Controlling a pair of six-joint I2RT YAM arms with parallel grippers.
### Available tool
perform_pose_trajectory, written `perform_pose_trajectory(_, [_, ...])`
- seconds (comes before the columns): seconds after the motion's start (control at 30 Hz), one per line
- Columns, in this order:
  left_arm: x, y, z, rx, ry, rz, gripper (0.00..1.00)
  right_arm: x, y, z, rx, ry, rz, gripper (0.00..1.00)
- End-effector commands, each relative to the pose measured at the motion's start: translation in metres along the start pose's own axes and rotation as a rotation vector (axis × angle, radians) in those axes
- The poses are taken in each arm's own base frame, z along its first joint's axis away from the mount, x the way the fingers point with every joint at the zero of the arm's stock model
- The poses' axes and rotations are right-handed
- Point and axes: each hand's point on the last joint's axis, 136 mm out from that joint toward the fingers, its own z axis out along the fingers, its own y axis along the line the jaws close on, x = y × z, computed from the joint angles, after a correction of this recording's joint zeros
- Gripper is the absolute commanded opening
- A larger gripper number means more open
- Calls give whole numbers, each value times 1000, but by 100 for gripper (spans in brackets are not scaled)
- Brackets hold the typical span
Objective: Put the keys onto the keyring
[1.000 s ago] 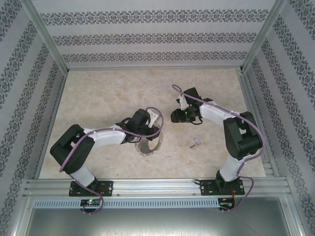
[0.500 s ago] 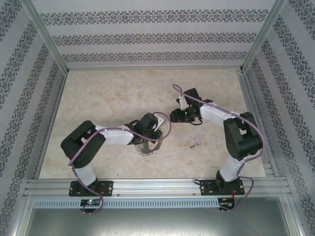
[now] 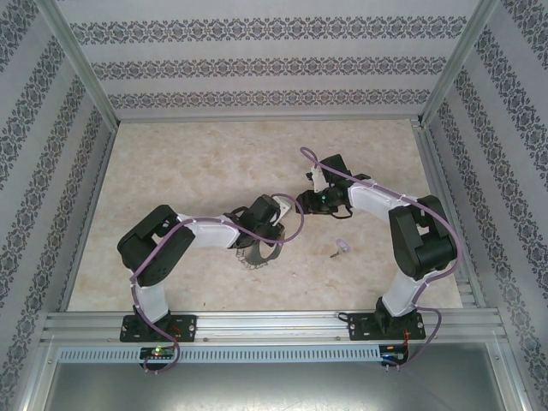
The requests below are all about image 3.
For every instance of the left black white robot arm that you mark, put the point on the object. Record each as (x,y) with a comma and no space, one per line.
(150,252)

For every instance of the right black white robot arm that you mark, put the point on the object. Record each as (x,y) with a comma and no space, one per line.
(419,244)

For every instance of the grey metal sheet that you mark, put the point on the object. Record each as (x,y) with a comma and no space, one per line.
(274,389)

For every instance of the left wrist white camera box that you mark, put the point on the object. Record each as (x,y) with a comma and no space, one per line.
(282,207)

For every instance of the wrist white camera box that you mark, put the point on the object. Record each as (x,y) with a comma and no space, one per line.
(282,207)
(317,177)

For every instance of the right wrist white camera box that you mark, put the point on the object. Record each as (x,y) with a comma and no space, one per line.
(317,177)

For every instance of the thin aluminium frame bar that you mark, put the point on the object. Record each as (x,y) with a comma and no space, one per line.
(274,118)

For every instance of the wide aluminium mounting rail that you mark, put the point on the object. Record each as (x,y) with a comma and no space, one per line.
(274,327)

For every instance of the aluminium side rail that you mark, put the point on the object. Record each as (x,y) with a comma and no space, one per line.
(423,137)

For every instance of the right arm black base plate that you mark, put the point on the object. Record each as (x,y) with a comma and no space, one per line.
(361,327)

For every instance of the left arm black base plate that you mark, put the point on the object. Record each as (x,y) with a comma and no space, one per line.
(188,327)

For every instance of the aluminium frame post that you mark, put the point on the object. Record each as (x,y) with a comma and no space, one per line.
(81,64)
(454,64)

